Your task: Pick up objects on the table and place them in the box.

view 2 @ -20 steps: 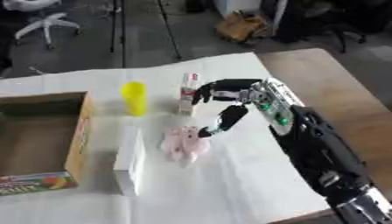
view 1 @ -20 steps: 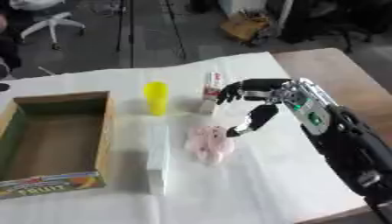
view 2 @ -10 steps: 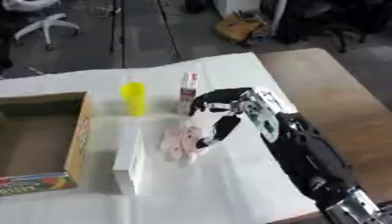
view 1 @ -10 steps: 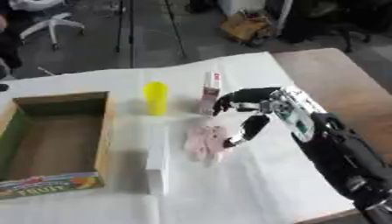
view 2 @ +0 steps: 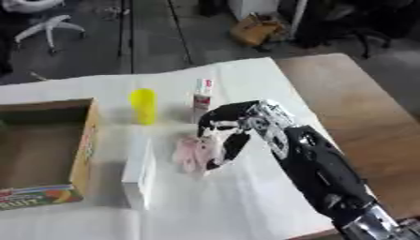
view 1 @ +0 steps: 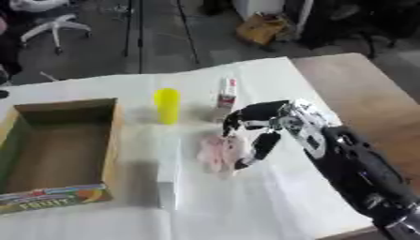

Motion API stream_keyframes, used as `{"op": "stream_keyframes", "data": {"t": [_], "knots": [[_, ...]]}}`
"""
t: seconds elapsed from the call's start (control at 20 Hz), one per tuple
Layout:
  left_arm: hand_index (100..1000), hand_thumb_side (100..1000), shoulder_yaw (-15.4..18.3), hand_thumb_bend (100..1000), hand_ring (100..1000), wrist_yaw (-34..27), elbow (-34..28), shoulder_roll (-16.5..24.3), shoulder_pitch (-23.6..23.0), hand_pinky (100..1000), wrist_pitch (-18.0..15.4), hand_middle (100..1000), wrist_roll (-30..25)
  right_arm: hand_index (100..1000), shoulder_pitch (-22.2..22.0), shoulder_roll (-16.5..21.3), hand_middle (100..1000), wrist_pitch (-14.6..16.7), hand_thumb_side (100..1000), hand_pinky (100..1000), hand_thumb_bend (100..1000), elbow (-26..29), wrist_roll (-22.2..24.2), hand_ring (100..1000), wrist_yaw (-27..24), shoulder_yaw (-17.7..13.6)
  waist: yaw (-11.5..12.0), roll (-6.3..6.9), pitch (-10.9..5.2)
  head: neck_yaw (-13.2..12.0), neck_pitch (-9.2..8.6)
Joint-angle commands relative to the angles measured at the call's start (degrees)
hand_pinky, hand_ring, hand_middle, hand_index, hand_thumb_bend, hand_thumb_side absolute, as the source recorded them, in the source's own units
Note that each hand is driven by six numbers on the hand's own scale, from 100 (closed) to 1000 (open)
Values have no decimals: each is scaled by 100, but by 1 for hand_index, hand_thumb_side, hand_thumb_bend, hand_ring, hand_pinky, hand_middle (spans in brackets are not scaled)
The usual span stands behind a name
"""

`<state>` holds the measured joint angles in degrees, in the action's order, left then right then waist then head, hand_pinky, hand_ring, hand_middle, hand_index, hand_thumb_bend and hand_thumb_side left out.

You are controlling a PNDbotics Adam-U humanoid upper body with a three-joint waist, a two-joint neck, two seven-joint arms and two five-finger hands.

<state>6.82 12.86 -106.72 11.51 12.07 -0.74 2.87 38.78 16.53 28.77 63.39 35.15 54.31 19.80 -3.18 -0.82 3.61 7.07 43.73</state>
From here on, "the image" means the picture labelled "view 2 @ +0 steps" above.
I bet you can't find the black tripod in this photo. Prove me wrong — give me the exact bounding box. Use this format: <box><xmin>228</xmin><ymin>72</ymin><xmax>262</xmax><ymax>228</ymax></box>
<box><xmin>114</xmin><ymin>0</ymin><xmax>194</xmax><ymax>75</ymax></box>

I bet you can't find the white rectangular box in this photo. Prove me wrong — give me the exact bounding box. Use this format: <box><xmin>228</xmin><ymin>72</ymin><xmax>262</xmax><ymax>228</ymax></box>
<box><xmin>119</xmin><ymin>134</ymin><xmax>158</xmax><ymax>211</ymax></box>

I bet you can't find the pink soft toy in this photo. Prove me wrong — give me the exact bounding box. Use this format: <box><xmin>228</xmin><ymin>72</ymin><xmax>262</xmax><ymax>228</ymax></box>
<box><xmin>172</xmin><ymin>134</ymin><xmax>227</xmax><ymax>174</ymax></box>

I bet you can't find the black office chair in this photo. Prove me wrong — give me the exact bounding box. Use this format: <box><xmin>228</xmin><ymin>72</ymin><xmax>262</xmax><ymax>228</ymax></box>
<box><xmin>293</xmin><ymin>0</ymin><xmax>420</xmax><ymax>59</ymax></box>

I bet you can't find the open tan cardboard box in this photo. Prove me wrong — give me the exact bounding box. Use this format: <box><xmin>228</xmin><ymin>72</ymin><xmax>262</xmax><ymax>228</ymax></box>
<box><xmin>0</xmin><ymin>97</ymin><xmax>102</xmax><ymax>212</ymax></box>

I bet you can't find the white office chair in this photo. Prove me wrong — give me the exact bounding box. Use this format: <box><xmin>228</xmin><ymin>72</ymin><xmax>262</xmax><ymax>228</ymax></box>
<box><xmin>0</xmin><ymin>0</ymin><xmax>89</xmax><ymax>54</ymax></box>

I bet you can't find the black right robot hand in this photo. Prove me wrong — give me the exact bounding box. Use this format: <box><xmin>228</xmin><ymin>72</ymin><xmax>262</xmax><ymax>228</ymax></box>
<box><xmin>195</xmin><ymin>99</ymin><xmax>263</xmax><ymax>172</ymax></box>

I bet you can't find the white cabinet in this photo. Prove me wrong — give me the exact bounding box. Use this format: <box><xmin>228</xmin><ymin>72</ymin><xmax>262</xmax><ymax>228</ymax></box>
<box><xmin>226</xmin><ymin>0</ymin><xmax>282</xmax><ymax>22</ymax></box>

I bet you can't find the white tube with red label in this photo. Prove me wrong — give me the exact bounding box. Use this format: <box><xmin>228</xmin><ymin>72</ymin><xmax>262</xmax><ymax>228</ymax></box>
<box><xmin>190</xmin><ymin>78</ymin><xmax>217</xmax><ymax>124</ymax></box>

